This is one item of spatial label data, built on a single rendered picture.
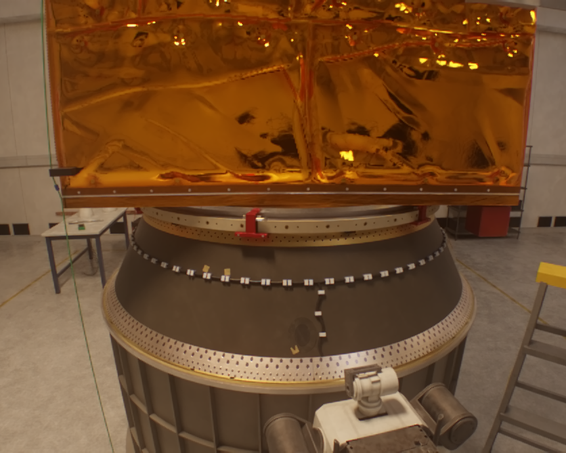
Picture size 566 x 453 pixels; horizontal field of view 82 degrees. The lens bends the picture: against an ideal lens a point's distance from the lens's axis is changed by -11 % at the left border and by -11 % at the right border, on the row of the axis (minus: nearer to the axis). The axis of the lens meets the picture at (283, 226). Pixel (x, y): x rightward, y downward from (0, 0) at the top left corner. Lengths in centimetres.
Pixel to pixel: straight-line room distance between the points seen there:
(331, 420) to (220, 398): 67
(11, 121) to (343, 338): 777
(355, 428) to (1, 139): 824
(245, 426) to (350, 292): 68
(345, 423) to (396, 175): 94
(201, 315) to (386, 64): 119
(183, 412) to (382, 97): 151
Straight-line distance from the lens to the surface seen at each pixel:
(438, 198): 160
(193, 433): 178
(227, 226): 143
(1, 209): 886
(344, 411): 101
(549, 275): 172
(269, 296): 140
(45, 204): 826
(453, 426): 105
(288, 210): 140
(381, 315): 151
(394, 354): 153
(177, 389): 165
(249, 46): 142
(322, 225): 139
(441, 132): 153
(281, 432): 94
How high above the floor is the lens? 205
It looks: 15 degrees down
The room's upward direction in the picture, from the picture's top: straight up
